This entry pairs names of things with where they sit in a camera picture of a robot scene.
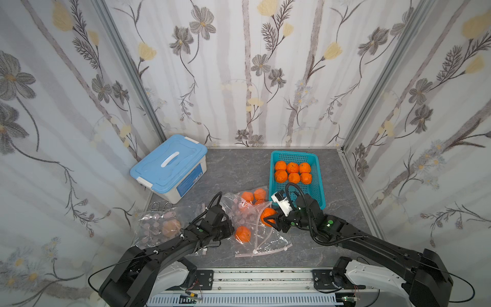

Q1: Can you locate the orange from bag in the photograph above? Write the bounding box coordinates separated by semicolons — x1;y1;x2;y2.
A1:
288;173;301;184
300;173;313;185
235;226;251;244
260;207;277;227

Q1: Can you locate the clear zip-top bag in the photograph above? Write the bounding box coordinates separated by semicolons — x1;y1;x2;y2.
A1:
220;186;293;258
132;204;205;249

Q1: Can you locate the clear zip-top bag front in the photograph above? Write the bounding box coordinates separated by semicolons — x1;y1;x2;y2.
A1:
132;204;205;249

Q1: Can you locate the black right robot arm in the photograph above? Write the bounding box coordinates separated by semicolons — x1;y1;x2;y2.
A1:
263;183;456;306

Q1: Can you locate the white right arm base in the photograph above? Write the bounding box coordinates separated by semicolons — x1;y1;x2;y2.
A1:
312;256;411;307

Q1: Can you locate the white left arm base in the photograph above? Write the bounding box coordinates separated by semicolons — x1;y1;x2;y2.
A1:
147;258;214;304

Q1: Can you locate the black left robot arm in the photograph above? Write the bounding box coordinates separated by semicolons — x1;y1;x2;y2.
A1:
88;191;234;306

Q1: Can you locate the teal plastic basket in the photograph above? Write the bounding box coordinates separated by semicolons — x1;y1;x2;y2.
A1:
269;150;326;210

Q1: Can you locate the blue lid storage box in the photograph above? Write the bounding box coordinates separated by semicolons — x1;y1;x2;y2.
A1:
130;134;208;204

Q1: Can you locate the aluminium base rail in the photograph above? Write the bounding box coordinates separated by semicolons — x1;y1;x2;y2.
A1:
146;268;406;306

